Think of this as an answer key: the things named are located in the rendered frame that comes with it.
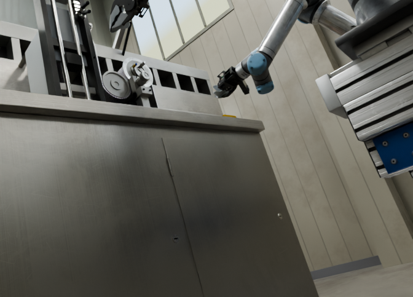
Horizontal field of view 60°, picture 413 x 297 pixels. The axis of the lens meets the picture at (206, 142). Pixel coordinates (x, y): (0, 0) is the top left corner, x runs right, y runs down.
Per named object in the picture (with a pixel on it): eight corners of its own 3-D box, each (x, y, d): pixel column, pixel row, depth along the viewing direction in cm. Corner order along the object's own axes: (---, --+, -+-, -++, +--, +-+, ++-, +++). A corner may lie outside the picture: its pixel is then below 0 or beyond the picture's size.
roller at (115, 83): (106, 95, 132) (99, 67, 136) (76, 125, 149) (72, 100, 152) (133, 98, 141) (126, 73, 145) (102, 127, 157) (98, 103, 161)
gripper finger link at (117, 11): (118, 34, 131) (131, 13, 128) (109, 31, 126) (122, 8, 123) (113, 29, 132) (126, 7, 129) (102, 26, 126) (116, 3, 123)
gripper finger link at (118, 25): (124, 39, 130) (137, 18, 127) (114, 36, 125) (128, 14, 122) (118, 34, 131) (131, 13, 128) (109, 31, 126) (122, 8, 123)
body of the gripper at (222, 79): (216, 76, 171) (232, 62, 162) (229, 82, 175) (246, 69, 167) (216, 89, 167) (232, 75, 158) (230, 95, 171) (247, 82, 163)
